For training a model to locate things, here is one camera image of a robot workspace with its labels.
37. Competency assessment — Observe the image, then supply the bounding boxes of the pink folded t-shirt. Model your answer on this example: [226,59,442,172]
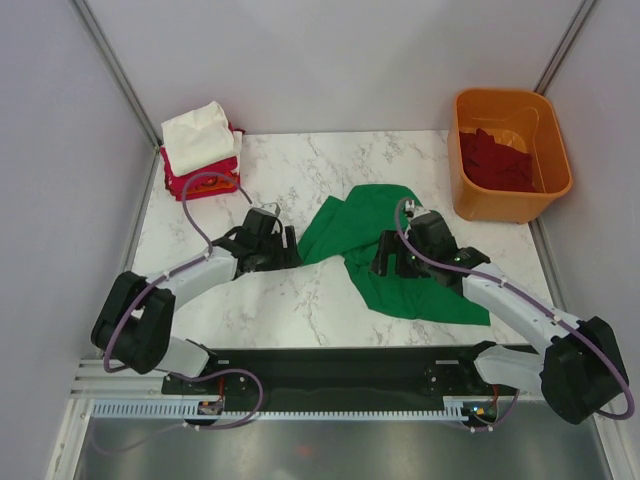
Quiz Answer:
[160,125,245,201]

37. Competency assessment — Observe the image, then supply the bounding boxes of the left aluminium frame post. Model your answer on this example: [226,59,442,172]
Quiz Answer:
[69,0,161,149]

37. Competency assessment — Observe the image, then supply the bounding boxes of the orange folded t-shirt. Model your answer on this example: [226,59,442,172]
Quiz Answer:
[186,171,240,200]

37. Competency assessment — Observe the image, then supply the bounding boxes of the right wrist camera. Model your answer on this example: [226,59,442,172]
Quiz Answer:
[401,198,418,219]

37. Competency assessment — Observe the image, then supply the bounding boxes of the right aluminium frame post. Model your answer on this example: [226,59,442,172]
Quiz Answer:
[534,0,601,96]

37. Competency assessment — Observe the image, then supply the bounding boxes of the slotted cable duct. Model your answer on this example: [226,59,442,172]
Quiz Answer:
[91,398,483,422]

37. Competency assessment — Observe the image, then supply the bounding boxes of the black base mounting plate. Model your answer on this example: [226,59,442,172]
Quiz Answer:
[162,346,515,410]

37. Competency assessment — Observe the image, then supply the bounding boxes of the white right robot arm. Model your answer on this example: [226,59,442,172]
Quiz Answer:
[371,198,636,425]

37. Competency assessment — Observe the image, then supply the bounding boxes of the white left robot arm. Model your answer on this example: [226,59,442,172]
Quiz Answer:
[91,207,302,393]

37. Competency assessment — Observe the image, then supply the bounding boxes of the orange plastic tub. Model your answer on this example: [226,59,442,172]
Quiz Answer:
[448,88,573,224]

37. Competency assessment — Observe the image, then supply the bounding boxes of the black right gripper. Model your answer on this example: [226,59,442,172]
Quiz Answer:
[369,229,435,278]

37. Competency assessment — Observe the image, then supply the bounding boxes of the dark red t-shirt in tub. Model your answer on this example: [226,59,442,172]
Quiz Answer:
[459,129,536,193]

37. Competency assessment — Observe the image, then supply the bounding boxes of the white folded t-shirt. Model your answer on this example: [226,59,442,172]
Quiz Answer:
[161,101,237,176]

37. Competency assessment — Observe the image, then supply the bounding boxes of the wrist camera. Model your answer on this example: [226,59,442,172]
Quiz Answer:
[401,198,418,219]
[259,202,281,217]

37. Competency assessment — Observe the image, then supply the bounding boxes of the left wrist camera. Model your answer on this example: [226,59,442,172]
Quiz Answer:
[259,202,281,217]

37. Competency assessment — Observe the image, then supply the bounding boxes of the aluminium frame post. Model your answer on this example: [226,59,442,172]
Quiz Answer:
[69,0,161,149]
[534,0,601,96]

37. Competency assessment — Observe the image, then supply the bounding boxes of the aluminium front rail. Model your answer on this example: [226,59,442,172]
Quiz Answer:
[70,360,164,399]

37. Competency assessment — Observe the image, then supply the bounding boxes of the green t-shirt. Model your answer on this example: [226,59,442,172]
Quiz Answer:
[296,183,492,327]

